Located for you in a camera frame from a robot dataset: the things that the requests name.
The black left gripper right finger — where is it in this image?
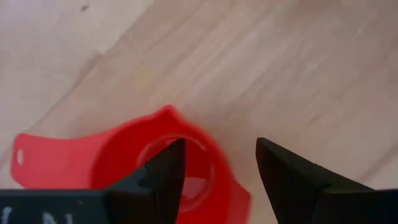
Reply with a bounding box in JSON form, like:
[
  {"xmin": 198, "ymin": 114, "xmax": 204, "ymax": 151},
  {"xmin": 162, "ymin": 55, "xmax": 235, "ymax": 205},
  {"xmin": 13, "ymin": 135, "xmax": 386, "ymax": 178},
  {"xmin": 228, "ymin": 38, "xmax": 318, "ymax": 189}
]
[{"xmin": 255, "ymin": 137, "xmax": 373, "ymax": 224}]

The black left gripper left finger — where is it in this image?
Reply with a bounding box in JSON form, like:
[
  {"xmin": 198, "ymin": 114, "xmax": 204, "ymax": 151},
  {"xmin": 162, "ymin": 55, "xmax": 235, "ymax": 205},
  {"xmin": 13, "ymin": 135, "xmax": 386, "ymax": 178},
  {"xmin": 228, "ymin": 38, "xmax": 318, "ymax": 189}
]
[{"xmin": 105, "ymin": 138, "xmax": 187, "ymax": 224}]

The red measuring cup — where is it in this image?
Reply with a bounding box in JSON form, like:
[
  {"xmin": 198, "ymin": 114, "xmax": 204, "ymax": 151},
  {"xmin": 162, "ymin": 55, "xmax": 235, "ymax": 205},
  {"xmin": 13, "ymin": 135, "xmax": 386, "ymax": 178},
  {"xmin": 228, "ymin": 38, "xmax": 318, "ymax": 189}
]
[{"xmin": 10, "ymin": 105, "xmax": 251, "ymax": 224}]

